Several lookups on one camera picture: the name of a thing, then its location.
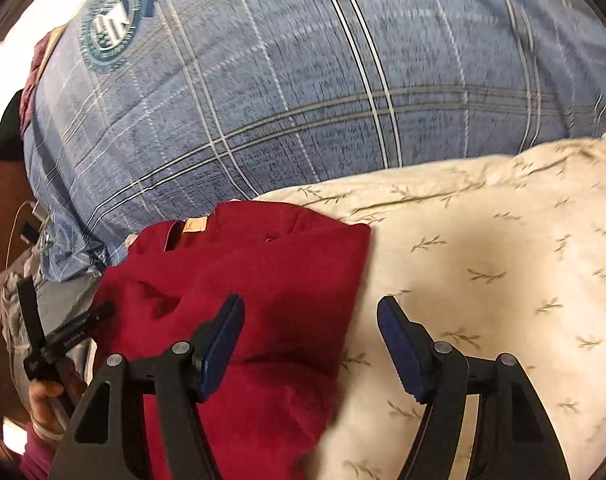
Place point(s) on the blue plaid quilt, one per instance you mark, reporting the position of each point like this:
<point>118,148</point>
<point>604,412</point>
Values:
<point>283,85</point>

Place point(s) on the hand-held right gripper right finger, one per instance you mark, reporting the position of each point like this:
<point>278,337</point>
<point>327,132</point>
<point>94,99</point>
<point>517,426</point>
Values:
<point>403,355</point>

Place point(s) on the maroon cloth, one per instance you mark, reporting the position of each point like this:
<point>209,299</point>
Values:
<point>35,70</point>

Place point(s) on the person's left forearm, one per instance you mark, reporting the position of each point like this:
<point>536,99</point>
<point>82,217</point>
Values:
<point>33,457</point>

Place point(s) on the cream leaf print pillow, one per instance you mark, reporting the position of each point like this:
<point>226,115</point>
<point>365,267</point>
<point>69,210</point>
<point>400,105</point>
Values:
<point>483,270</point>

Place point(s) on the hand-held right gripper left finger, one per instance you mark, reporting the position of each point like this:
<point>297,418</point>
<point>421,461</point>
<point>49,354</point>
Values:
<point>223,345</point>

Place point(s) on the person's left hand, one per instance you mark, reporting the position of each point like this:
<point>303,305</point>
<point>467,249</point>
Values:
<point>45,402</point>

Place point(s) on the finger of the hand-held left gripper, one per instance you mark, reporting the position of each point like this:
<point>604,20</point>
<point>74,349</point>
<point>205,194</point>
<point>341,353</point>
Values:
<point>80,327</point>
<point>30,310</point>

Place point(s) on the dark red garment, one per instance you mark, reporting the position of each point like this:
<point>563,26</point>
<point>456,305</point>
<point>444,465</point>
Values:
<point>283,285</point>

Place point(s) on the grey cloth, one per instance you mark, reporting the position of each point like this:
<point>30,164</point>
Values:
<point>13,310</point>

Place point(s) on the black cloth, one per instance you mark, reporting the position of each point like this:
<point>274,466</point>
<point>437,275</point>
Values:
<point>3,125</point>

